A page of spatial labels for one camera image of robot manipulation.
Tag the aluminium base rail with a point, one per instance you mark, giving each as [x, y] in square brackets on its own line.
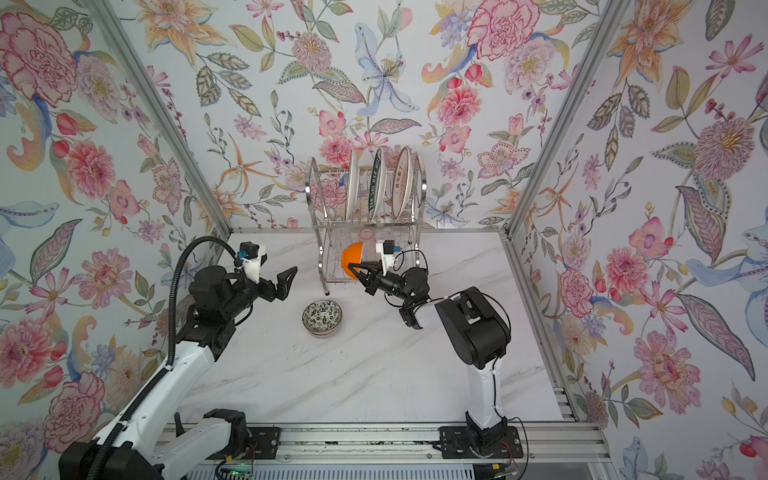
[419, 443]

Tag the orange patterned plate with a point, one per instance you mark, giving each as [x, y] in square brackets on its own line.
[402, 182]

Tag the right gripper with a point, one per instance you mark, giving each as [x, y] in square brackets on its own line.
[373, 279]

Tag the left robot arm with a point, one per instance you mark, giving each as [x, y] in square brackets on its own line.
[128, 447]

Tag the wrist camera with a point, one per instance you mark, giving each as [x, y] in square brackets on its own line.
[252, 256]
[387, 251]

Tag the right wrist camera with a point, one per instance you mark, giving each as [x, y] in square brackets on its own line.
[387, 251]

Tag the red floral patterned bowl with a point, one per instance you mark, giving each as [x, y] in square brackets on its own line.
[322, 317]

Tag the dark-rimmed lettered plate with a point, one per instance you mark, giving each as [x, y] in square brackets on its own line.
[377, 185]

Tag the chrome two-tier dish rack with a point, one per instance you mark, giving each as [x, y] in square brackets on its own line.
[326, 191]

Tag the white plate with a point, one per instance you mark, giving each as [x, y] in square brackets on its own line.
[352, 187]

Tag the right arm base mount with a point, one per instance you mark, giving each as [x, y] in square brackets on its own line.
[469, 443]

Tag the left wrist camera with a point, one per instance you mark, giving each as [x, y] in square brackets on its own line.
[252, 256]

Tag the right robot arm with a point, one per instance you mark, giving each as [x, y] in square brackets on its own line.
[478, 334]

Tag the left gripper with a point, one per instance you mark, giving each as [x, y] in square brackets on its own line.
[267, 287]

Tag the orange bowl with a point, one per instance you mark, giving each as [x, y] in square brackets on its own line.
[357, 253]

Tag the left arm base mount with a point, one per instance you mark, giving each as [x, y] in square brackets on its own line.
[243, 441]

